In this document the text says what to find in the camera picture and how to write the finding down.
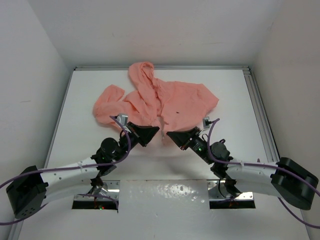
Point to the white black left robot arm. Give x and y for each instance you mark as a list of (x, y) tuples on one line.
[(34, 188)]

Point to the salmon pink hooded jacket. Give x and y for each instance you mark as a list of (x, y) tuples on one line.
[(169, 105)]

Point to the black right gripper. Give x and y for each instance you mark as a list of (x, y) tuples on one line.
[(182, 138)]

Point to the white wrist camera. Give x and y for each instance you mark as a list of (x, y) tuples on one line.
[(122, 119), (206, 122)]

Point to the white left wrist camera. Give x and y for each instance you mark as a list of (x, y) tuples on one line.
[(122, 119)]

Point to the metal base plate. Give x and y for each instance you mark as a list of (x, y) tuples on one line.
[(211, 190)]

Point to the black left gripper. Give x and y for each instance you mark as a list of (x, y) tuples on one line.
[(141, 133)]

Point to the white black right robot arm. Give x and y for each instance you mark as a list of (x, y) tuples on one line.
[(284, 179)]

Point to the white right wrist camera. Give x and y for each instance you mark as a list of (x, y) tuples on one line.
[(206, 122)]

